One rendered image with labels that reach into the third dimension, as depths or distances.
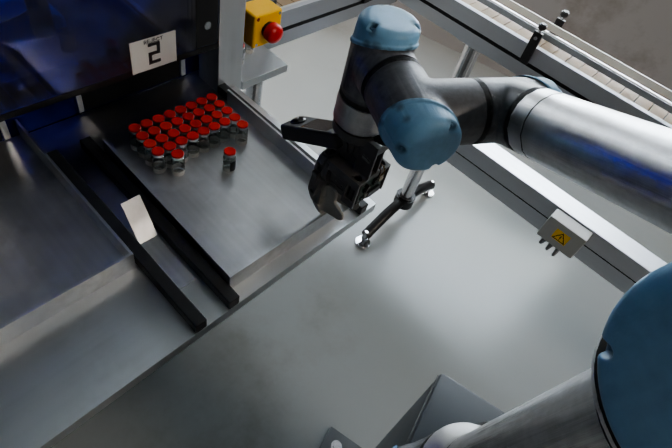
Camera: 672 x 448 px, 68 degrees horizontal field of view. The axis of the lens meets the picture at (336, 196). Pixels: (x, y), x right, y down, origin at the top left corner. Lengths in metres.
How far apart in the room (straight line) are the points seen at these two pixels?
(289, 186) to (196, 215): 0.17
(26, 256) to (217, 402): 0.93
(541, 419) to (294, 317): 1.42
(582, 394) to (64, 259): 0.67
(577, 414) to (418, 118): 0.29
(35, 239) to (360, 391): 1.13
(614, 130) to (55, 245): 0.72
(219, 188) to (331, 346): 0.96
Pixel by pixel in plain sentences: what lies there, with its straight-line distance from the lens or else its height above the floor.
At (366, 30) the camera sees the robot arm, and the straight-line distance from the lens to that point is 0.58.
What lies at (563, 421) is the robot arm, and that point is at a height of 1.25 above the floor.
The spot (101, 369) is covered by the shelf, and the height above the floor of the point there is 0.88.
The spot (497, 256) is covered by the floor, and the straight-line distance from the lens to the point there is 2.17.
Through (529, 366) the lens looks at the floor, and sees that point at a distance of 1.96.
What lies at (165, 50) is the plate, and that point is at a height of 1.02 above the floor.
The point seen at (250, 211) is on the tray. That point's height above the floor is 0.88.
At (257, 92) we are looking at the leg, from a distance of 1.41.
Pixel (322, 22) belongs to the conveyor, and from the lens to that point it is 1.39.
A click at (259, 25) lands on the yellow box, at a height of 1.01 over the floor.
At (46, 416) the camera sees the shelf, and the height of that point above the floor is 0.88.
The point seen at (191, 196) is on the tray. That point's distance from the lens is 0.86.
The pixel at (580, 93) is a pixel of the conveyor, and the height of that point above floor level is 0.89.
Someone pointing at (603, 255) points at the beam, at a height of 0.50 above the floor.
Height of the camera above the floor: 1.54
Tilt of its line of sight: 47 degrees down
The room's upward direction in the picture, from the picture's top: 17 degrees clockwise
